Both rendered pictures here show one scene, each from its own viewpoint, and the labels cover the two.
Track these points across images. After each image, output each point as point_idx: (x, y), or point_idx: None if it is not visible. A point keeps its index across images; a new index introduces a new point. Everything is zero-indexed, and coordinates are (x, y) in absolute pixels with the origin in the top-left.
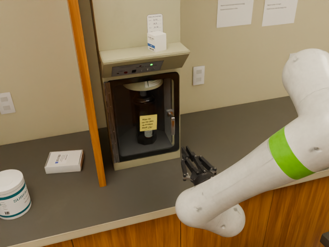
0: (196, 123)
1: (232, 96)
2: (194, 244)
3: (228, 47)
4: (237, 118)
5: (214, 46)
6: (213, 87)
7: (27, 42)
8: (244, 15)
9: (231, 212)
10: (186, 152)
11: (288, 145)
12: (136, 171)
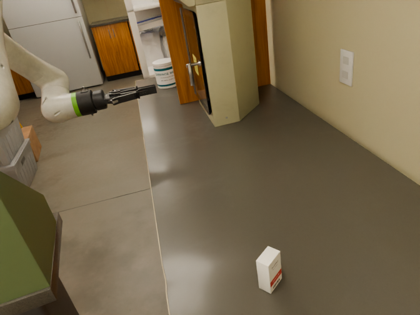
0: (296, 129)
1: (389, 142)
2: None
3: (389, 29)
4: (321, 160)
5: (369, 19)
6: (364, 103)
7: None
8: None
9: (43, 96)
10: (143, 86)
11: None
12: (195, 111)
